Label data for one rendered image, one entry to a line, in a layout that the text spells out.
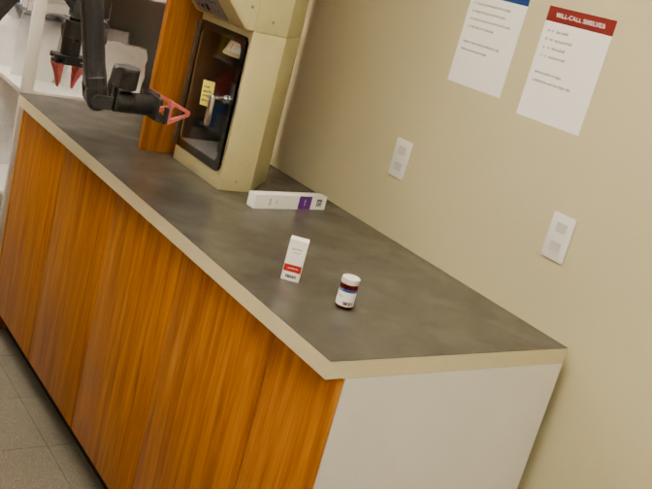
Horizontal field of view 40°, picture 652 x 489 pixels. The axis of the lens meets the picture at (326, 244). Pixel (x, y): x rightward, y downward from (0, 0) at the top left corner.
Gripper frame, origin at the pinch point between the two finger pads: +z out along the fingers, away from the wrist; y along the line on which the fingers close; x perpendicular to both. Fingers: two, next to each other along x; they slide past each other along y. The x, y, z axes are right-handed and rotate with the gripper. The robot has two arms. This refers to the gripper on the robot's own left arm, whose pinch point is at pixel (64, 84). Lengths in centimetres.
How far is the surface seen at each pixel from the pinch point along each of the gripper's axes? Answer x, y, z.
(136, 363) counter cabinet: -70, 7, 59
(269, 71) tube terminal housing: -46, 42, -21
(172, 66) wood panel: -9.1, 29.5, -12.4
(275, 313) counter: -129, 4, 16
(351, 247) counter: -90, 53, 16
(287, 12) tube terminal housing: -46, 43, -39
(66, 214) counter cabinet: -2.9, 6.8, 41.1
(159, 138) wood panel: -9.0, 30.3, 11.1
